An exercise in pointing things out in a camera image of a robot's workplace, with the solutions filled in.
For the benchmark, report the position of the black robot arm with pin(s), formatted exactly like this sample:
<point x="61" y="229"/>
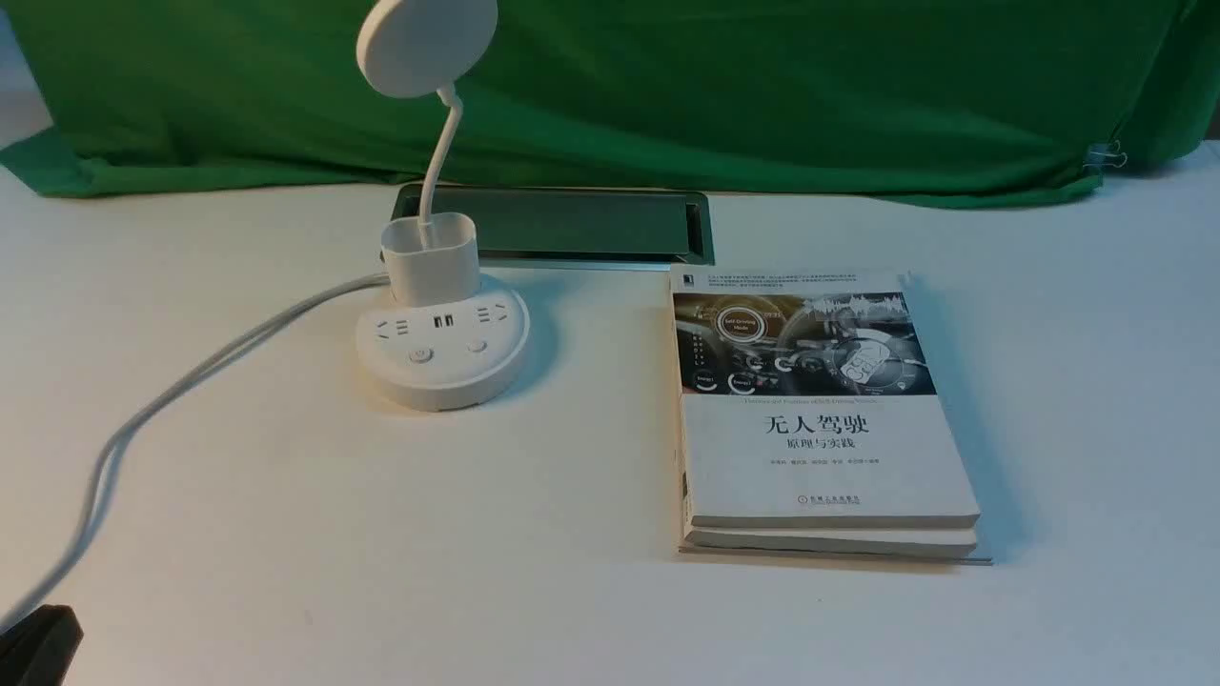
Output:
<point x="39" y="650"/>

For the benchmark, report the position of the white self-driving book top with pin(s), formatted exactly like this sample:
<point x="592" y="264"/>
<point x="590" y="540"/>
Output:
<point x="806" y="400"/>

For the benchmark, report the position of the silver binder clip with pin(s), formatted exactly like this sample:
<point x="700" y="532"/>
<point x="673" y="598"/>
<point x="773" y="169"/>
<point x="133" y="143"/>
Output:
<point x="1105" y="156"/>

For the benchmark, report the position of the white book underneath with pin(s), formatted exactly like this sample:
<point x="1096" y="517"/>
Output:
<point x="959" y="545"/>

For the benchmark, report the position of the green backdrop cloth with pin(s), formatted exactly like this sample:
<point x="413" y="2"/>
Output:
<point x="948" y="104"/>

